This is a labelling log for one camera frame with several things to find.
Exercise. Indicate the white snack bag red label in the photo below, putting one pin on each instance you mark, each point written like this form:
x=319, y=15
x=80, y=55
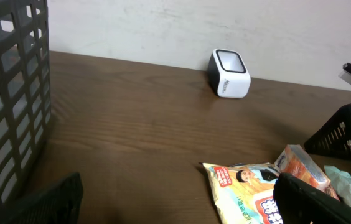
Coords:
x=244, y=193

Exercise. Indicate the brown chocolate bar wrapper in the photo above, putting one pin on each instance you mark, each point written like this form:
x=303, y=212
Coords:
x=329, y=190

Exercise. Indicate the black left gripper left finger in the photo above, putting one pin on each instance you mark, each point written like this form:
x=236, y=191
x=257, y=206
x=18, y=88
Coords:
x=60, y=203

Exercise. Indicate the white barcode scanner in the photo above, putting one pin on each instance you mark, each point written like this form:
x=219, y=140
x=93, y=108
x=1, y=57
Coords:
x=227, y=74

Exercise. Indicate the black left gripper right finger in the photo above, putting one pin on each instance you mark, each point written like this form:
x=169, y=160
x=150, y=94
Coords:
x=299, y=202

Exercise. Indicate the small orange white box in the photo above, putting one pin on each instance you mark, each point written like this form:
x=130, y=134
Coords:
x=297, y=162

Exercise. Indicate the grey plastic shopping basket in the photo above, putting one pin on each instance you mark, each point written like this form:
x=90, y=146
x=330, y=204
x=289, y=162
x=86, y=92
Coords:
x=25, y=104

